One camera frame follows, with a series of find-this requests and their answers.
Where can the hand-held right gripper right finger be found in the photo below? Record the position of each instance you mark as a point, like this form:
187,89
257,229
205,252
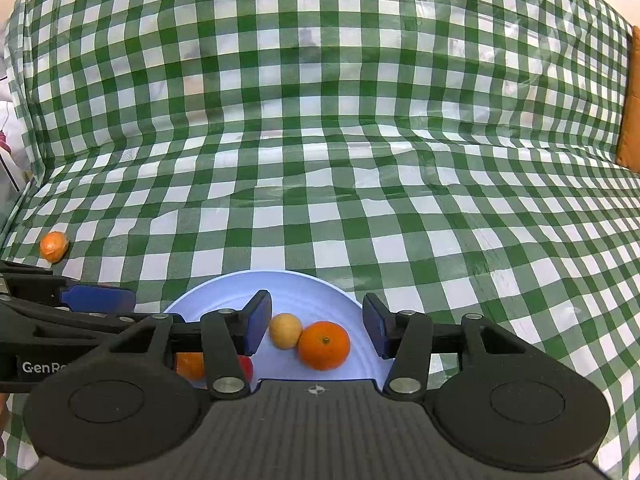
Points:
374,331

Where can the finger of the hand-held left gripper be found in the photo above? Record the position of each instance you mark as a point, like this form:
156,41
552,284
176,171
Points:
55,327
100,298

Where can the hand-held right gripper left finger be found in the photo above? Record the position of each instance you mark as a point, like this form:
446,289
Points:
258,326

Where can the small yellow round fruit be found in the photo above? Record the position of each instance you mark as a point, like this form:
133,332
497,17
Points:
285,331

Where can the small red fruit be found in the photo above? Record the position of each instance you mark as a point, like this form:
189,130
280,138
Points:
246,368

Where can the large orange tangerine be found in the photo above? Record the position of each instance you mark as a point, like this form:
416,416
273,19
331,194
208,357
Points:
324,346

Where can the light blue plate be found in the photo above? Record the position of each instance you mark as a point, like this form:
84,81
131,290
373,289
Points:
310,295

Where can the orange fruit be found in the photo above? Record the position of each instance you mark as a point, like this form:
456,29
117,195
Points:
189,366

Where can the small wrinkled orange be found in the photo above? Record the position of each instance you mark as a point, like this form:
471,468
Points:
53,246

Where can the green checkered tablecloth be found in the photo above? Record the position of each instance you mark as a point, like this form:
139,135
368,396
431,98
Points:
320,160

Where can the orange cushion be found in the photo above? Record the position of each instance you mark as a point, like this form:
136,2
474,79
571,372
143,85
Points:
631,125

